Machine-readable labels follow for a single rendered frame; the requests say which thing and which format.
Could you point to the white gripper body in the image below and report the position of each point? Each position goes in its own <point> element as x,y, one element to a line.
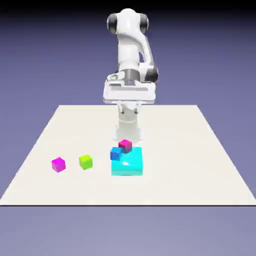
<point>129,94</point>

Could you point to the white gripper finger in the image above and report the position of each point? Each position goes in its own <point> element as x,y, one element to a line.
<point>121,108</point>
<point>136,108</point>

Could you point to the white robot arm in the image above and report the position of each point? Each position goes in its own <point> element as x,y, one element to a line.
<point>129,52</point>

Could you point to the small crimson cube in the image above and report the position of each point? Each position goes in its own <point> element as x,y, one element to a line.
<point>125,145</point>

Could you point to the small blue cube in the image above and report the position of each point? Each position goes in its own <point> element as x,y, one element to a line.
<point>115,154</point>

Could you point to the small green cube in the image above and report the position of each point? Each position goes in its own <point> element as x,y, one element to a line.
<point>85,162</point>

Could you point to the small magenta cube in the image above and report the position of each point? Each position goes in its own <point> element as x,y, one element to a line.
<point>58,164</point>

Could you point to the large cyan box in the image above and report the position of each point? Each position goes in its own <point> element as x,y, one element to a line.
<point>128,164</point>

